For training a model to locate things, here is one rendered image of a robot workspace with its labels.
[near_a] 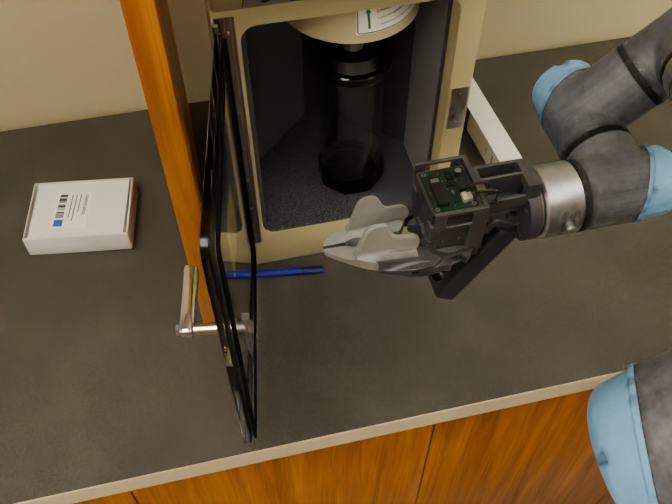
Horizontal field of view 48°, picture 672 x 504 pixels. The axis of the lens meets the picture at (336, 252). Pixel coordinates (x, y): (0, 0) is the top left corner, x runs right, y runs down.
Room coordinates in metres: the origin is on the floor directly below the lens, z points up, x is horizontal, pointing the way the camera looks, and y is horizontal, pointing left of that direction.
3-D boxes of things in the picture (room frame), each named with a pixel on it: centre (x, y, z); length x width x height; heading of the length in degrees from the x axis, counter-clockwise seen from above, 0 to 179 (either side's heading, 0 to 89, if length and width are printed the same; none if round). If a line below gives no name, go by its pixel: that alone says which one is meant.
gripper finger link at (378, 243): (0.45, -0.04, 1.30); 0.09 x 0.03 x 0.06; 103
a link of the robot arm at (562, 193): (0.51, -0.22, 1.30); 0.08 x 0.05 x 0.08; 13
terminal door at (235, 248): (0.53, 0.12, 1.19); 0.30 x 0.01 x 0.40; 3
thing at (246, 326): (0.42, 0.10, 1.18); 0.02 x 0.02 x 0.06; 3
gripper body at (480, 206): (0.49, -0.14, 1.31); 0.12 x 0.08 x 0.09; 103
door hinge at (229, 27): (0.69, 0.12, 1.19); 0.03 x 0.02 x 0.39; 103
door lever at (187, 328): (0.45, 0.14, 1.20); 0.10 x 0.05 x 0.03; 3
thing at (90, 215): (0.78, 0.40, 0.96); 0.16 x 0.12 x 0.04; 95
